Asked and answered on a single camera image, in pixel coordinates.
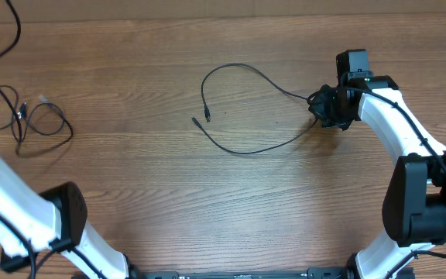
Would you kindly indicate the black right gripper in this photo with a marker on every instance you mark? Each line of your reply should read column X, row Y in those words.
column 324, row 107

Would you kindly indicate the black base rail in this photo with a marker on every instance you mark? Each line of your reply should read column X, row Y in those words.
column 310, row 273

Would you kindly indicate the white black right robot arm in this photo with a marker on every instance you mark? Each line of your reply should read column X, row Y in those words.
column 414, row 207

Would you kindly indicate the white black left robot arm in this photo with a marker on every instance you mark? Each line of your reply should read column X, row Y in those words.
column 54, row 220

